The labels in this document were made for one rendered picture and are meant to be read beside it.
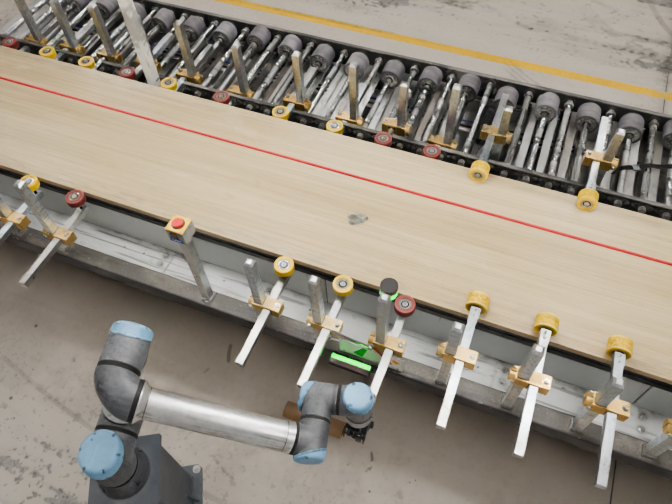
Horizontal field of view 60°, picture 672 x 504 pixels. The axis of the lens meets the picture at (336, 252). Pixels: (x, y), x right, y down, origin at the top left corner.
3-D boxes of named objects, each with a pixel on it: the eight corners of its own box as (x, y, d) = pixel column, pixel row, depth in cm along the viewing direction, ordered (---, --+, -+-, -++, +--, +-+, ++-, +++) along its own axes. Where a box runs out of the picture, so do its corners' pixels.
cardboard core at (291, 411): (339, 436, 275) (281, 413, 282) (340, 441, 282) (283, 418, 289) (346, 420, 279) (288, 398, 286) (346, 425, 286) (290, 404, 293)
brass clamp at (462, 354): (472, 372, 202) (474, 366, 198) (434, 359, 205) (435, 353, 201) (476, 356, 205) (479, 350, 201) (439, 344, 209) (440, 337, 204)
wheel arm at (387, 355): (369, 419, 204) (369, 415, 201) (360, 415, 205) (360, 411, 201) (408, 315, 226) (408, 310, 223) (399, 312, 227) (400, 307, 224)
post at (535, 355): (510, 409, 218) (544, 355, 178) (500, 406, 219) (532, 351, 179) (512, 400, 220) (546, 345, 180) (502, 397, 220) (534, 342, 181)
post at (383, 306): (382, 363, 229) (387, 303, 189) (374, 360, 229) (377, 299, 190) (385, 355, 230) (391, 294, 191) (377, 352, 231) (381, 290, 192)
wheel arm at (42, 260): (29, 288, 243) (24, 283, 239) (22, 286, 244) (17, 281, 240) (90, 211, 265) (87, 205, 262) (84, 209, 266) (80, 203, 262)
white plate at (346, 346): (402, 372, 226) (403, 362, 218) (339, 350, 232) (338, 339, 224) (402, 371, 226) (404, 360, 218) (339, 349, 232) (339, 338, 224)
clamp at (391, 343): (401, 358, 217) (402, 352, 212) (367, 346, 220) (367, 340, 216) (406, 345, 219) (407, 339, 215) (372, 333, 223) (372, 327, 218)
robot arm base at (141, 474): (149, 495, 213) (141, 488, 205) (96, 503, 212) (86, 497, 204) (151, 442, 224) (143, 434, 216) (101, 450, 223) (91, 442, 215)
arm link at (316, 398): (294, 412, 169) (337, 417, 168) (301, 374, 175) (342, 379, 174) (297, 422, 177) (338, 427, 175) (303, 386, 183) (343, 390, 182)
